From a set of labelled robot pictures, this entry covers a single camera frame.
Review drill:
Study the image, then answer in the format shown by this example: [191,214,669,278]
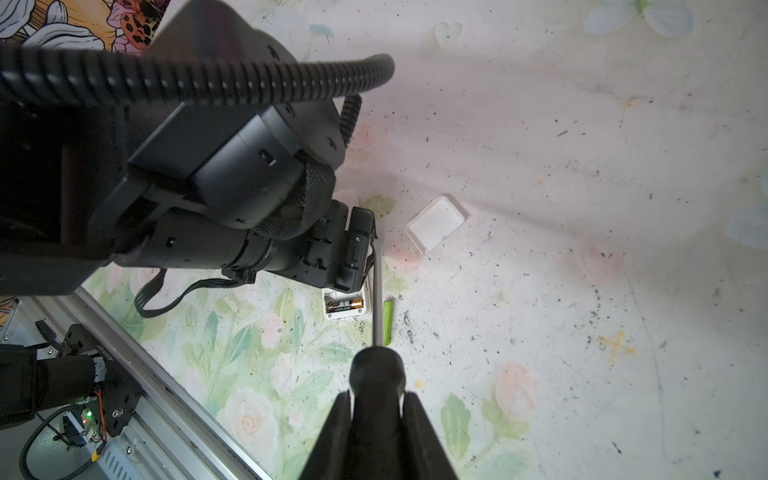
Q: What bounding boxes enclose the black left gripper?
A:
[265,200,375,293]

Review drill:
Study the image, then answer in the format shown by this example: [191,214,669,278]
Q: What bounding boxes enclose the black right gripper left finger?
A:
[299,391,352,480]

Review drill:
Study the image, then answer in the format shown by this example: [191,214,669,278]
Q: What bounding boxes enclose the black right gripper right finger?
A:
[402,392,458,480]

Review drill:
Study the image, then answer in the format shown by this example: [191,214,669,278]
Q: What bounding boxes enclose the white remote control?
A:
[321,287,370,320]

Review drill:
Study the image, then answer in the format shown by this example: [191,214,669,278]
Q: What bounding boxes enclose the black gold AAA battery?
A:
[326,297,364,313]

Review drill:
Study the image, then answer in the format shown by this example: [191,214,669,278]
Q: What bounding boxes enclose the green AAA battery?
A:
[382,300,394,346]

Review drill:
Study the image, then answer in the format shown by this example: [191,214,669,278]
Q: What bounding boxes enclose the black yellow screwdriver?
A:
[347,241,405,479]

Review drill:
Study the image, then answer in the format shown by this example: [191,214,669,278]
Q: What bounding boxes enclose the white battery cover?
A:
[405,195,466,255]

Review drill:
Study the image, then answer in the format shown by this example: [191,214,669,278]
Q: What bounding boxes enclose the green circuit board right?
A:
[62,405,107,462]

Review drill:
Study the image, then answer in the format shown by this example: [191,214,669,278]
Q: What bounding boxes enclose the aluminium front rail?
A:
[18,288,270,479]

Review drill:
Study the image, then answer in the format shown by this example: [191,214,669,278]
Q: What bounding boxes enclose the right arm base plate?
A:
[33,324,144,439]

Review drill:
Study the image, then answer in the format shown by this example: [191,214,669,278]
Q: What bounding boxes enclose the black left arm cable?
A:
[0,41,397,319]

